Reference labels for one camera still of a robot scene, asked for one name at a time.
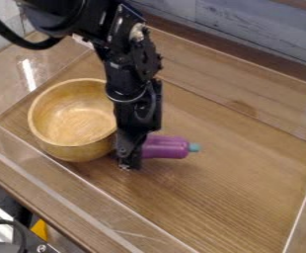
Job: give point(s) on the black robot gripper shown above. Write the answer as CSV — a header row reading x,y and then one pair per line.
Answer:
x,y
119,34

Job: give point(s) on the purple toy eggplant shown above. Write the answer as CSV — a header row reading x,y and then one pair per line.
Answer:
x,y
174,147

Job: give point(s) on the brown wooden bowl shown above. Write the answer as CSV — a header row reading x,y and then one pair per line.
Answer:
x,y
71,120

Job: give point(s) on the yellow warning sticker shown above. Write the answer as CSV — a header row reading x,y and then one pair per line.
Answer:
x,y
40,229

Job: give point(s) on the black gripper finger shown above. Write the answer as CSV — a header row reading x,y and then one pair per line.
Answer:
x,y
130,149

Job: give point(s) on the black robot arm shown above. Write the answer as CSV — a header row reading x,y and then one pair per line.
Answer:
x,y
59,18

